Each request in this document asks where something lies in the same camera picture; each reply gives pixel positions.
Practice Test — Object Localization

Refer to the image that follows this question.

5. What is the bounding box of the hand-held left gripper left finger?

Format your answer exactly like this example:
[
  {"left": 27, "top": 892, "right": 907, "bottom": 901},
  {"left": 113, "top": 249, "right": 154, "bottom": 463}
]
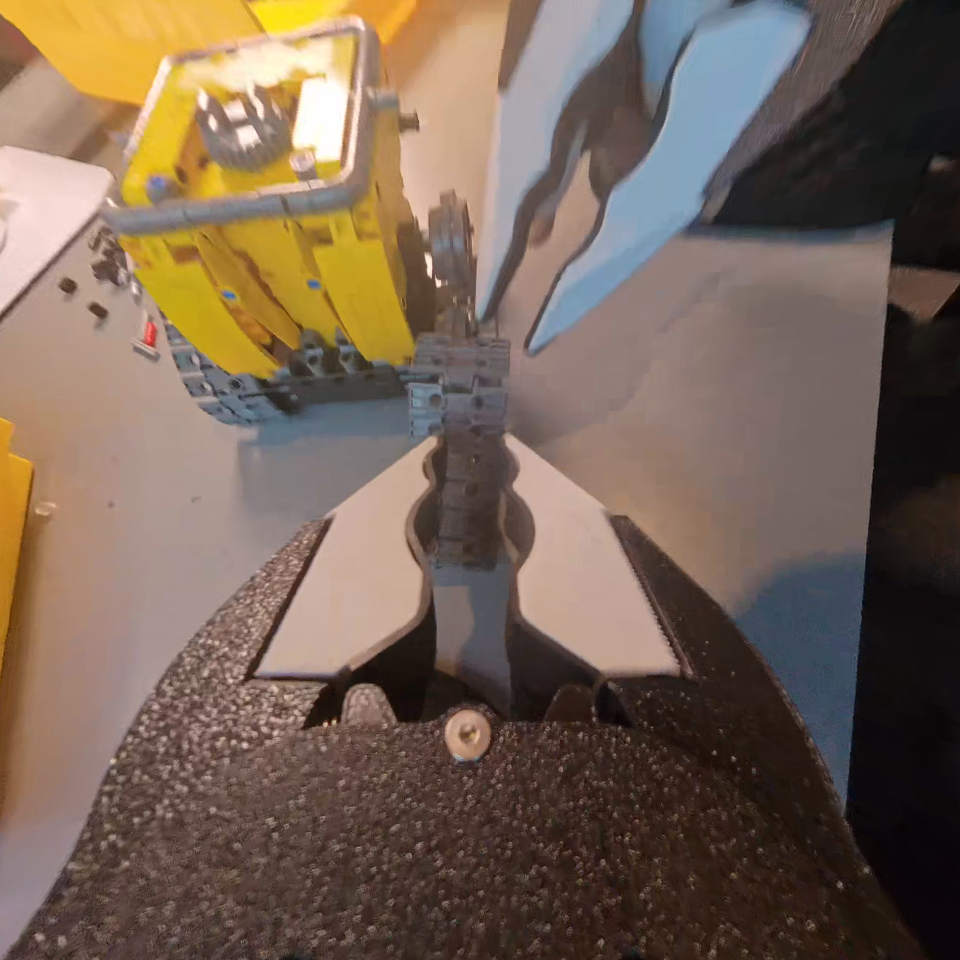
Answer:
[{"left": 252, "top": 438, "right": 448, "bottom": 684}]

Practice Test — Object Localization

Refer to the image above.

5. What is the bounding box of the yellow toy brick bulldozer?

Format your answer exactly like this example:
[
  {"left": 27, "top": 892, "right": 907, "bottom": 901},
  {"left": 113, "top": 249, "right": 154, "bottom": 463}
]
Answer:
[{"left": 102, "top": 15, "right": 481, "bottom": 429}]

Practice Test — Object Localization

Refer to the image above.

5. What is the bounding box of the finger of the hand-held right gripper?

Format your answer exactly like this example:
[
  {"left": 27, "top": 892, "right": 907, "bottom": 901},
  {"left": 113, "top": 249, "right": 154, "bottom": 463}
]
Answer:
[
  {"left": 474, "top": 0, "right": 639, "bottom": 324},
  {"left": 525, "top": 0, "right": 814, "bottom": 355}
]

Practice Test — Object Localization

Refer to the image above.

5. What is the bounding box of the grey toy track chain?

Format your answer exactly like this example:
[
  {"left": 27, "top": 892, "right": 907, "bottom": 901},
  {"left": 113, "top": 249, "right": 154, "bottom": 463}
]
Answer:
[
  {"left": 158, "top": 323, "right": 309, "bottom": 430},
  {"left": 402, "top": 188, "right": 520, "bottom": 571}
]

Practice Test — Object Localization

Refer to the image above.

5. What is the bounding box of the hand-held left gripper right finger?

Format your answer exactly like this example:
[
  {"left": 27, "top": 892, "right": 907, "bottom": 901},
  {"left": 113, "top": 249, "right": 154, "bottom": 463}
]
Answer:
[{"left": 503, "top": 435, "right": 685, "bottom": 681}]

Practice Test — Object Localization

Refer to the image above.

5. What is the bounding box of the pile of small brick pins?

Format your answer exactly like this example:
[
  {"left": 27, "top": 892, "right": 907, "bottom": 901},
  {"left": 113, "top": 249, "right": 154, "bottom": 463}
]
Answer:
[{"left": 57, "top": 222, "right": 166, "bottom": 364}]

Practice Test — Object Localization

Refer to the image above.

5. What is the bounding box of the yellow storage bin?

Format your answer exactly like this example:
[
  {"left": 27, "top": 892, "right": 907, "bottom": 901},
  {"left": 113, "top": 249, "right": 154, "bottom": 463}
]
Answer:
[
  {"left": 0, "top": 417, "right": 37, "bottom": 684},
  {"left": 0, "top": 0, "right": 279, "bottom": 106},
  {"left": 248, "top": 0, "right": 424, "bottom": 46}
]

